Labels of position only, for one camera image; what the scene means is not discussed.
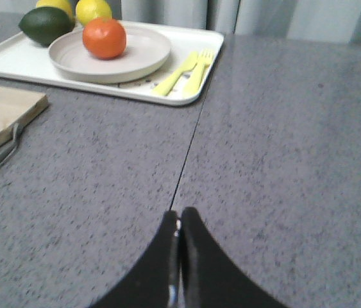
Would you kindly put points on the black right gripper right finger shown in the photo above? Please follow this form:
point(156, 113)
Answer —
point(210, 278)

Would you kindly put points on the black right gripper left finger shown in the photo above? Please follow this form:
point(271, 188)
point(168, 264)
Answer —
point(154, 279)

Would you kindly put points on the beige round plate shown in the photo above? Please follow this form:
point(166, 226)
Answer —
point(146, 51)

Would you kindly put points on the orange mandarin fruit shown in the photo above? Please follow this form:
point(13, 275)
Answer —
point(104, 38)

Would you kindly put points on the white bear-print tray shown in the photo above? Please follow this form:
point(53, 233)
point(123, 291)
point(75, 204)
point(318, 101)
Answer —
point(23, 59)

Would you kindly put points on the yellow plastic knife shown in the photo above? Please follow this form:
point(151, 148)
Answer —
point(165, 86)

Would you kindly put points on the yellow plastic fork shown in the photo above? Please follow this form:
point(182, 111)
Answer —
point(205, 58)

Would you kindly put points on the grey curtain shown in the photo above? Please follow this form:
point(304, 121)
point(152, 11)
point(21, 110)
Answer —
point(335, 21)

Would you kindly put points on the yellow lemon right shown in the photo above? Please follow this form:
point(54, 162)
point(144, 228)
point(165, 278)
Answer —
point(88, 10)

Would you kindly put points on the yellow lemon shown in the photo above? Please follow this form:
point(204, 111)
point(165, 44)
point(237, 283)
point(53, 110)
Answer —
point(61, 4)
point(88, 10)

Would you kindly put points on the dark green lime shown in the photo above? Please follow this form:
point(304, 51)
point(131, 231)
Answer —
point(45, 24)

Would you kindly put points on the yellow lemon left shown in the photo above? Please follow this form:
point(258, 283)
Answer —
point(61, 4)

